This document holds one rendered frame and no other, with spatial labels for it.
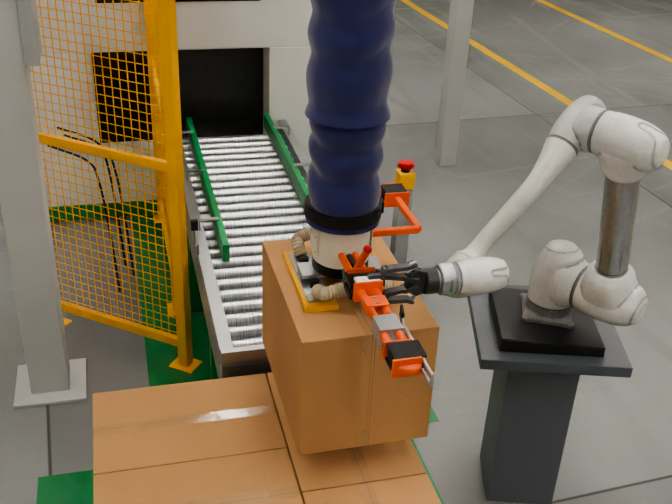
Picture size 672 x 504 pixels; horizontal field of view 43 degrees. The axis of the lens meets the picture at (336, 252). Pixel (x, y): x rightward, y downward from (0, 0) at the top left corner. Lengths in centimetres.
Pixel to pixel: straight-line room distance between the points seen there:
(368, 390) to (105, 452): 87
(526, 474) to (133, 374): 179
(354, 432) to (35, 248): 162
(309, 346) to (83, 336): 215
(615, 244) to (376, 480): 103
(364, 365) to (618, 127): 97
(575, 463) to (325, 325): 164
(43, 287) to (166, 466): 121
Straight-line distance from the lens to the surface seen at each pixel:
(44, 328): 380
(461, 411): 387
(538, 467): 339
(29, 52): 329
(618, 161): 256
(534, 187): 254
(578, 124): 259
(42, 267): 365
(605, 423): 398
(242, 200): 435
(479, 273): 240
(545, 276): 297
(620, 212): 269
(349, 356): 240
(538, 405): 320
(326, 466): 274
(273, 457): 276
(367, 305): 223
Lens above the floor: 241
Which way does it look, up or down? 29 degrees down
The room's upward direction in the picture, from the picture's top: 3 degrees clockwise
